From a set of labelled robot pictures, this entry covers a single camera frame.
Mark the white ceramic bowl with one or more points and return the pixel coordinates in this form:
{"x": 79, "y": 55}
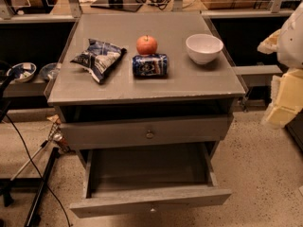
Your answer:
{"x": 203, "y": 48}

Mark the white stick with metal cap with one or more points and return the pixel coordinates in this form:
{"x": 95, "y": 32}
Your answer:
{"x": 50, "y": 139}

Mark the bowl with blue contents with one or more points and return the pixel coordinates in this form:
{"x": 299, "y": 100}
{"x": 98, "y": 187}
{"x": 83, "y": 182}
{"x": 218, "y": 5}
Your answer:
{"x": 22, "y": 72}

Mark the black metal floor stand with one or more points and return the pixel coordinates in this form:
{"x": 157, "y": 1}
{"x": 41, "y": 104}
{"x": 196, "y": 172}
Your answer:
{"x": 37, "y": 185}

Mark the blue white chip bag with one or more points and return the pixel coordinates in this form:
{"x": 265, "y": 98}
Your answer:
{"x": 99, "y": 58}

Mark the clear glass bowl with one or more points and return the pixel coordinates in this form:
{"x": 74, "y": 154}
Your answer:
{"x": 50, "y": 71}

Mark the grey drawer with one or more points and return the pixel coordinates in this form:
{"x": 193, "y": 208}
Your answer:
{"x": 148, "y": 131}
{"x": 148, "y": 179}

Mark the black monitor stand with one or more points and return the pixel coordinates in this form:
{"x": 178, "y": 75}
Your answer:
{"x": 121, "y": 5}

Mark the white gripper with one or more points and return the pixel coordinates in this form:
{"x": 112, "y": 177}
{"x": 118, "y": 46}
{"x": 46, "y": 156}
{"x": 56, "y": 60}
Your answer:
{"x": 292, "y": 44}

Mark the grey top drawer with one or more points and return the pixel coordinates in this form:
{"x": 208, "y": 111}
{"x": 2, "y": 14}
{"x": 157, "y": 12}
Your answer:
{"x": 148, "y": 131}

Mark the red apple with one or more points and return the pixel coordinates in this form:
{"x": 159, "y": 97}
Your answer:
{"x": 146, "y": 45}

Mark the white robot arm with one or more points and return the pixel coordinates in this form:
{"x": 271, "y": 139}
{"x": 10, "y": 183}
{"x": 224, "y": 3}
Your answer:
{"x": 287, "y": 42}

